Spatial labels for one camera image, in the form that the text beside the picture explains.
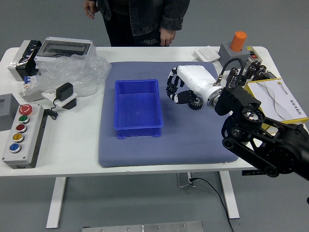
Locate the person's right hand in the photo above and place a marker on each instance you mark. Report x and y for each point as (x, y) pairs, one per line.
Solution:
(90, 8)

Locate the person's left hand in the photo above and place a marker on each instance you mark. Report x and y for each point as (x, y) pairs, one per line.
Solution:
(167, 36)

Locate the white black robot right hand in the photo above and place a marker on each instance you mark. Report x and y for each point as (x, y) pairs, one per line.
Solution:
(195, 77)

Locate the big black gear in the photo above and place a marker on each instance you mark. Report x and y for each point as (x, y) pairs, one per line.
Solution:
(196, 105)

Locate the person's left forearm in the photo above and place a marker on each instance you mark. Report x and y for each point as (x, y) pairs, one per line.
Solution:
(175, 14)

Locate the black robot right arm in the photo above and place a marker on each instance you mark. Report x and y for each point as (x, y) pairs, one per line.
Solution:
(277, 149)

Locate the white distribution box clear lid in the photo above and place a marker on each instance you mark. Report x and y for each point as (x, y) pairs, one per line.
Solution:
(62, 47)

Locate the blue plastic box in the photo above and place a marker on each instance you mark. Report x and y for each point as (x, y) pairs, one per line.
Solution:
(137, 108)

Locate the yellow white cardboard box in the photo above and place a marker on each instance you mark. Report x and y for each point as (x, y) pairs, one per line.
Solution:
(285, 104)

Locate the grey under-table control box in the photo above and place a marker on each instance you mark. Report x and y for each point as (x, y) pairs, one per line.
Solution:
(183, 180)

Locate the person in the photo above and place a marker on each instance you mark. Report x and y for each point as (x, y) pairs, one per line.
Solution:
(144, 21)

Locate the black capacitor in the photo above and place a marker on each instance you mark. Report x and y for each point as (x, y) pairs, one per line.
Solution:
(256, 64)
(258, 75)
(250, 71)
(233, 72)
(262, 68)

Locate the grey block holder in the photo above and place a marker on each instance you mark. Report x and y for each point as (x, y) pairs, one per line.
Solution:
(229, 54)

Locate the orange cylinder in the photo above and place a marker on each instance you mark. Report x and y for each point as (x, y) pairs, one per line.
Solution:
(238, 41)

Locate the clear plastic bag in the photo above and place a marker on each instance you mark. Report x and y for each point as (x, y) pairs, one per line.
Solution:
(77, 72)

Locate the black flat module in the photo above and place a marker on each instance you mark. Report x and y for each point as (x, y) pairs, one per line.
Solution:
(271, 75)

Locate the blue-grey foam mat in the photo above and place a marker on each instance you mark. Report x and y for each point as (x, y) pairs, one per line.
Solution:
(169, 149)

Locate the black power adapter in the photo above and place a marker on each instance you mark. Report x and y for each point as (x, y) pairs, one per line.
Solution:
(64, 91)

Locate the white circuit breaker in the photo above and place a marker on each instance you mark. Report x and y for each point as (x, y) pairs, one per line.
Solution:
(31, 94)

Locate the black table control panel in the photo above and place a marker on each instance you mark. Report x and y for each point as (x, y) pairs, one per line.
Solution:
(249, 173)

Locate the white table leg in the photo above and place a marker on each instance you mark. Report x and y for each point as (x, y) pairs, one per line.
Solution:
(56, 203)
(229, 193)

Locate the grey square block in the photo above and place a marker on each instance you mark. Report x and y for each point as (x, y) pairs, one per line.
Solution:
(9, 116)

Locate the grey push button station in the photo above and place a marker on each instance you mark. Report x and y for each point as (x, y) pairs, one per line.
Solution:
(9, 154)

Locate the white wall switch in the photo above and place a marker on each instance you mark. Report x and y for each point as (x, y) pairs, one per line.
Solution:
(207, 54)

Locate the grey switch box red button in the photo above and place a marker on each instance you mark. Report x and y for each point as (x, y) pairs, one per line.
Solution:
(252, 52)

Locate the grey black enclosure box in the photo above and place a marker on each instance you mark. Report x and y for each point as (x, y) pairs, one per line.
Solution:
(18, 70)

